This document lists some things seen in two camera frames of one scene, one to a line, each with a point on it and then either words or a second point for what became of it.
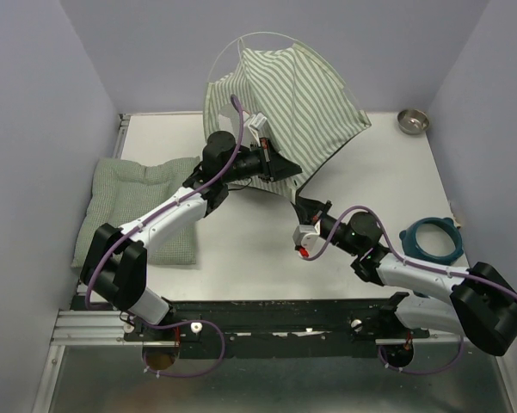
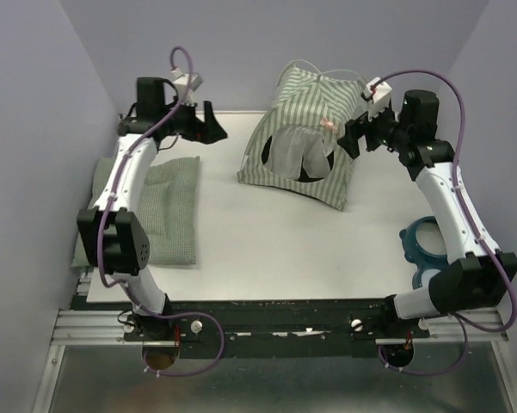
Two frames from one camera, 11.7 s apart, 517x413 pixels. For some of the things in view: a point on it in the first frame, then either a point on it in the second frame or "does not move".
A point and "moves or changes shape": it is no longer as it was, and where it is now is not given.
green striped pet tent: x=310 y=111 moves or changes shape
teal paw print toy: x=411 y=247 does not move
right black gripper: x=308 y=210 to x=354 y=128
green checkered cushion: x=120 y=190 does not move
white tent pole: x=249 y=34 to x=291 y=64
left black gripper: x=273 y=164 to x=207 y=132
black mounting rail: x=294 y=329 does not move
